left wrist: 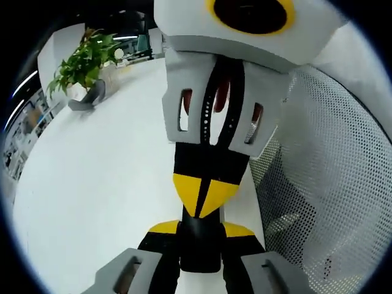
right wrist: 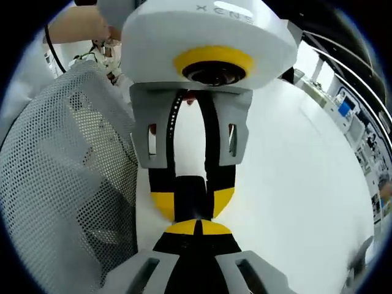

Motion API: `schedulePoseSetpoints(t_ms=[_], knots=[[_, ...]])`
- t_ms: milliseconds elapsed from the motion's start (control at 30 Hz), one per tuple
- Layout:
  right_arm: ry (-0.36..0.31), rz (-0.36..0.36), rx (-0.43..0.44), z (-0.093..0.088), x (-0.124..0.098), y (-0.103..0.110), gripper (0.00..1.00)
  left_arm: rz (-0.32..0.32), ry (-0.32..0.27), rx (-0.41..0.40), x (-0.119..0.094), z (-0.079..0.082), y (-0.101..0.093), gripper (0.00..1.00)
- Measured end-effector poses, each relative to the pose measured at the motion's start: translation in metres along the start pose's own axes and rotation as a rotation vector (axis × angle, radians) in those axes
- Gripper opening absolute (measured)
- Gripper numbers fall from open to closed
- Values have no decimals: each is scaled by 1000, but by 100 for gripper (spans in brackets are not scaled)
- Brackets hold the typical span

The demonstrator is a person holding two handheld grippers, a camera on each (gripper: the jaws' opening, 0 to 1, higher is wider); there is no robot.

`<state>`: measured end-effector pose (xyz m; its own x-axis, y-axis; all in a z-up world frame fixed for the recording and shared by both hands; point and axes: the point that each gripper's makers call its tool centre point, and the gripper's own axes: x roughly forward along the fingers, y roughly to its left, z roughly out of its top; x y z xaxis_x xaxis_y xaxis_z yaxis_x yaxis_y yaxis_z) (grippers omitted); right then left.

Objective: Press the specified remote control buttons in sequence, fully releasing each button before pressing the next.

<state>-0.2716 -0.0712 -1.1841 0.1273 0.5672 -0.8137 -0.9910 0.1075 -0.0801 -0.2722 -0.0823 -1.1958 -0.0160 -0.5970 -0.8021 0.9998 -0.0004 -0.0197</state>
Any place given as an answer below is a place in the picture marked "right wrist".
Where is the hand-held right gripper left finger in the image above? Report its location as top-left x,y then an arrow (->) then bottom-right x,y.
100,219 -> 200,294

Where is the black cable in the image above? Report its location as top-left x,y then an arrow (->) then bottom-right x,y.
43,24 -> 67,75

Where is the blue box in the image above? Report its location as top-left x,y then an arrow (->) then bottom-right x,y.
337,100 -> 358,120

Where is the person's white shirt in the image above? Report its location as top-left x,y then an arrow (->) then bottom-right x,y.
42,38 -> 134,107

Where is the white mesh laundry bag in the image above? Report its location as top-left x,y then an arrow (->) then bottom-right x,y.
0,59 -> 139,294

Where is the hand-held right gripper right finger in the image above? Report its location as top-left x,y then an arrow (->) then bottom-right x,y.
198,219 -> 295,294

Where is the person's left hand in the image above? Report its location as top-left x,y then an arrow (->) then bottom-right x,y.
103,23 -> 123,47

